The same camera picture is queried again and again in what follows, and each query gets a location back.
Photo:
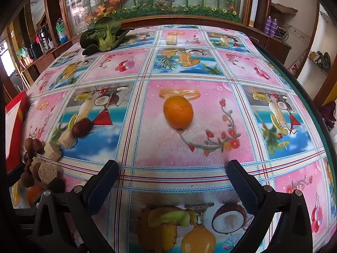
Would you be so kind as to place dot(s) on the green bag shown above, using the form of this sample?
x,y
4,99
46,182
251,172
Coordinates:
x,y
22,51

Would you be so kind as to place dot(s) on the black kettle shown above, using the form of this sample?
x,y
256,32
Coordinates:
x,y
33,50

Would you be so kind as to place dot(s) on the purple bottle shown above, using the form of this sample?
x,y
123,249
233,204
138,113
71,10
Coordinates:
x,y
275,27
268,25

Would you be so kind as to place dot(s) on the small beige cake piece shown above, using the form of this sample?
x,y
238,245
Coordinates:
x,y
170,40

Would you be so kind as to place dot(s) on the green bok choy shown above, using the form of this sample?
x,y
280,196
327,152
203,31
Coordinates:
x,y
105,35

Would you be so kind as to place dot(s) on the steel thermos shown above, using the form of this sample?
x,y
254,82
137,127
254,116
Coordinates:
x,y
43,38

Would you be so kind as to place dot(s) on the purple cloth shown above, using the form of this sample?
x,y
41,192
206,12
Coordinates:
x,y
327,113

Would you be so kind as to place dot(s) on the orange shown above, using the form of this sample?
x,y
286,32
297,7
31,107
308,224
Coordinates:
x,y
178,112
34,193

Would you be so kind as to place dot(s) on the wooden side shelf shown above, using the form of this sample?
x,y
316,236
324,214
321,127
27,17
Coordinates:
x,y
44,60

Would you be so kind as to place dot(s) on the yellow broom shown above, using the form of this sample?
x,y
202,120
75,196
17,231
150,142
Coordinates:
x,y
22,73

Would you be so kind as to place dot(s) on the clear water bottle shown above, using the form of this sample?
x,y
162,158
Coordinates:
x,y
61,30

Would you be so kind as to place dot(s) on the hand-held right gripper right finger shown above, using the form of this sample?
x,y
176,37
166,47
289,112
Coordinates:
x,y
243,189

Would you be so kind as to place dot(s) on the red-rimmed white tray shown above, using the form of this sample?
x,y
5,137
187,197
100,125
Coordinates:
x,y
15,126

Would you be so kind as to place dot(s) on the dark shoe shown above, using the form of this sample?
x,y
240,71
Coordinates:
x,y
322,58

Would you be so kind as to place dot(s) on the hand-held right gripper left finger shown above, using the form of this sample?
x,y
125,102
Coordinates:
x,y
102,187

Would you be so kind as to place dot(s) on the wooden low cabinet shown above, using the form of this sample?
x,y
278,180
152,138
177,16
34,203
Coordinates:
x,y
276,47

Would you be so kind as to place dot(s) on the hexagonal beige cake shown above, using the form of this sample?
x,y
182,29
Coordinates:
x,y
47,172

